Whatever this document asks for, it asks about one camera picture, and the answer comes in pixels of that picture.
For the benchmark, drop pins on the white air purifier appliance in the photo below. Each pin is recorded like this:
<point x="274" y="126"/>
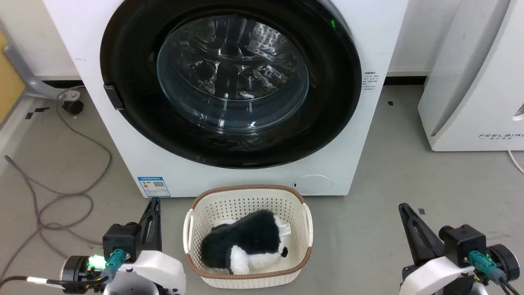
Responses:
<point x="470" y="90"/>

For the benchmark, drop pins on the blue energy label sticker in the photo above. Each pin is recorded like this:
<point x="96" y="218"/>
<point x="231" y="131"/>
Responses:
<point x="154" y="187"/>

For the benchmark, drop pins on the white text warning sticker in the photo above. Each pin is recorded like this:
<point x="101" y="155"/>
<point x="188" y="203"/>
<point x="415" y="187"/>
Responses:
<point x="370" y="81"/>

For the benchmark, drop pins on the yellow wooden panel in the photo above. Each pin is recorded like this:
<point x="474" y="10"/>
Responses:
<point x="7" y="82"/>

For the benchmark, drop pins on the black caster wheel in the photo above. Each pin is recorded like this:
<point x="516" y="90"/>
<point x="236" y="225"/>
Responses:
<point x="73" y="107"/>

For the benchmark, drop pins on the cream perforated laundry basket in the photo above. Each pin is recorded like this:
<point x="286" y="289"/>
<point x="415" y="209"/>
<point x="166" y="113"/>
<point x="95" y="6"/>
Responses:
<point x="245" y="200"/>

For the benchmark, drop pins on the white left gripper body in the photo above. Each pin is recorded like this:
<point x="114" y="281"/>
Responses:
<point x="155" y="270"/>

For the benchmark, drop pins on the grey metal furniture leg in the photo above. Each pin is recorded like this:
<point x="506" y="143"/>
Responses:
<point x="24" y="69"/>

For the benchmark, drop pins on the black round washing machine door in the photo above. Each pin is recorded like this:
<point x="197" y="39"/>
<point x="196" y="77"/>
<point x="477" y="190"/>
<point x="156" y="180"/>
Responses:
<point x="327" y="106"/>

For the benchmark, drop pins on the black and white plush toy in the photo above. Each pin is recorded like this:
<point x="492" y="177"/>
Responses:
<point x="249" y="241"/>

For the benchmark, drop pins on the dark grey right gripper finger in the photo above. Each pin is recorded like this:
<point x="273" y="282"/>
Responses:
<point x="421" y="237"/>

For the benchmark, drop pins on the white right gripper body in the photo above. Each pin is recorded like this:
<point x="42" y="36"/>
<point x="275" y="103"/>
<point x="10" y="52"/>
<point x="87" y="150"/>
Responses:
<point x="438" y="276"/>

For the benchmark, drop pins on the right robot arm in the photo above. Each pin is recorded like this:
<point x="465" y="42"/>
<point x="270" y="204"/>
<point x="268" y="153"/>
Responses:
<point x="504" y="262"/>

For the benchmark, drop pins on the round white filter cover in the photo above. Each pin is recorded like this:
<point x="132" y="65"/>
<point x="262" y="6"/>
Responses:
<point x="313" y="184"/>

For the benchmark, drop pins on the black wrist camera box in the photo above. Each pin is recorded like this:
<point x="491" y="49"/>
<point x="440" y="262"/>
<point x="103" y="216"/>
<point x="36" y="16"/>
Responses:
<point x="464" y="241"/>
<point x="122" y="239"/>

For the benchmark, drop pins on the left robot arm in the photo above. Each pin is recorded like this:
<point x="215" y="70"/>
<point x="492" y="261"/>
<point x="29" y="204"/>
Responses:
<point x="75" y="273"/>

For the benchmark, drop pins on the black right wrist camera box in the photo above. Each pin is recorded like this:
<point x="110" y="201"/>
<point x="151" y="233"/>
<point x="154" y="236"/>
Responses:
<point x="464" y="241"/>

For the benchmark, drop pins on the white washing machine body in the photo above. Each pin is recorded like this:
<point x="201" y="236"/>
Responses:
<point x="102" y="135"/>

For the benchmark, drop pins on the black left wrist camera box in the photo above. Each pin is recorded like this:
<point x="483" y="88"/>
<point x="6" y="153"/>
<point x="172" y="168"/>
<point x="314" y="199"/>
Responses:
<point x="122" y="239"/>

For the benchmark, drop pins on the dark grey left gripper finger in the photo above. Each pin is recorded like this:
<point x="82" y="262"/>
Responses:
<point x="154" y="229"/>

